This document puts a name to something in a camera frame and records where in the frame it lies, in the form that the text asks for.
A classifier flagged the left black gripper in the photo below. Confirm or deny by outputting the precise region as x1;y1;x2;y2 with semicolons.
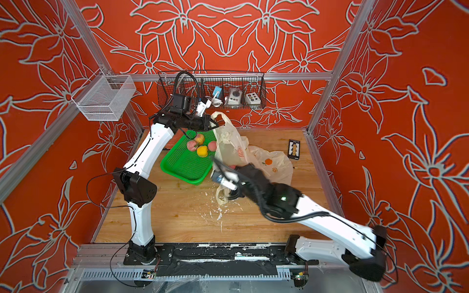
182;115;220;131

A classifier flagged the white orange-print plastic bag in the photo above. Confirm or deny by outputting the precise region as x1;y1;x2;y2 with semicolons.
211;111;294;185

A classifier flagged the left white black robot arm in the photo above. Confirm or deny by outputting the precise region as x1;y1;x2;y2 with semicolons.
112;71;219;265

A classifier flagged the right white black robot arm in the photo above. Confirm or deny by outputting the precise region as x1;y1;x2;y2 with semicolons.
220;164;388;282

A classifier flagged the pink yellow peach top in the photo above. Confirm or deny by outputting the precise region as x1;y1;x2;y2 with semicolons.
194;133;205;145

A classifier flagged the pink peach right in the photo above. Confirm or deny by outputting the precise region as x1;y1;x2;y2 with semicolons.
208;141;217;152

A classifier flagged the yellow peach upper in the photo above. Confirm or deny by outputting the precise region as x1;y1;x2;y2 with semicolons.
196;145;210;158

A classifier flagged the pink peach upper left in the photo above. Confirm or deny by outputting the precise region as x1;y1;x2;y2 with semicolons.
186;140;199;152

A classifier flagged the blue white small box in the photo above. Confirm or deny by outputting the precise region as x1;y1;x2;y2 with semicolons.
212;86;224;100

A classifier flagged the grey white timer device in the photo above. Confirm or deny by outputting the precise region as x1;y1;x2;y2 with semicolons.
226;88;243;107

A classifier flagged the white button remote box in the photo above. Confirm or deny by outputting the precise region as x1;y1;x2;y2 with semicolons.
245;92;261;107

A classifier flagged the green plastic basket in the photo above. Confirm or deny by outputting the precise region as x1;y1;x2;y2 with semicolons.
160;130;216;185

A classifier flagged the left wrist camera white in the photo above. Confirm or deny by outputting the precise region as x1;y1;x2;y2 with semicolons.
195;99;211;117

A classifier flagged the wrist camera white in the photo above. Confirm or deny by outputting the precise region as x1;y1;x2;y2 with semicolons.
195;99;211;117
211;170;239;190

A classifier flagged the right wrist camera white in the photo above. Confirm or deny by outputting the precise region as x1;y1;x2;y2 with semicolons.
211;170;239;190

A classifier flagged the black wire wall basket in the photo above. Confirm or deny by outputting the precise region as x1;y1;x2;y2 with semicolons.
157;70;267;110

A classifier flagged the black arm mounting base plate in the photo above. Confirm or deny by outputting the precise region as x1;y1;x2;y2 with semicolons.
123;243;320;277

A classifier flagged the clear plastic wall bin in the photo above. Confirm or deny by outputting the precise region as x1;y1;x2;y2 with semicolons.
72;75;136;122

